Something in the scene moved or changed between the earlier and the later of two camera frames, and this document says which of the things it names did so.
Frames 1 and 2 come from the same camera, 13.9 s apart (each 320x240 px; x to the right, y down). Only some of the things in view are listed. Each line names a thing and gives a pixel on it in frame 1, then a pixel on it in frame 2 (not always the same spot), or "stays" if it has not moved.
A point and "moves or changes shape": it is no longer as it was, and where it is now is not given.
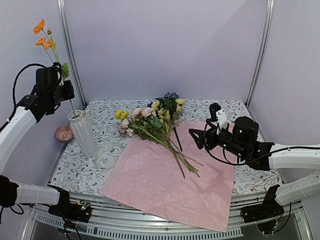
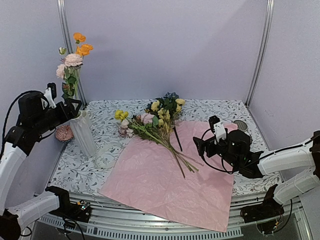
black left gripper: x=70 y=91 → x=67 y=115
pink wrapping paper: x=143 y=171 stays
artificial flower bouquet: x=156 y=124 moves or changes shape
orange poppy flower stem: x=72 y=107 moves or changes shape
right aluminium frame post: x=268 y=33 stays
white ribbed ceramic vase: x=82 y=131 stays
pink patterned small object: x=64 y=133 stays
